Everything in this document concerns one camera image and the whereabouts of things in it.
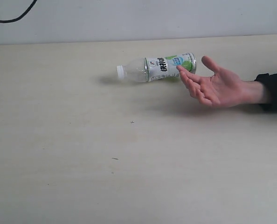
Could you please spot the lime label clear bottle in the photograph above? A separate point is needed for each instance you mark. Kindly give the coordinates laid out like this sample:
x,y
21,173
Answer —
x,y
149,69

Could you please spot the person's open hand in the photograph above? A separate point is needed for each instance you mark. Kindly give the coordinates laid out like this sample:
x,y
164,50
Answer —
x,y
224,88

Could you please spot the black sleeved forearm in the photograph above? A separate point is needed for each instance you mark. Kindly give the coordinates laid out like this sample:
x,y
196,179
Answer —
x,y
270,82

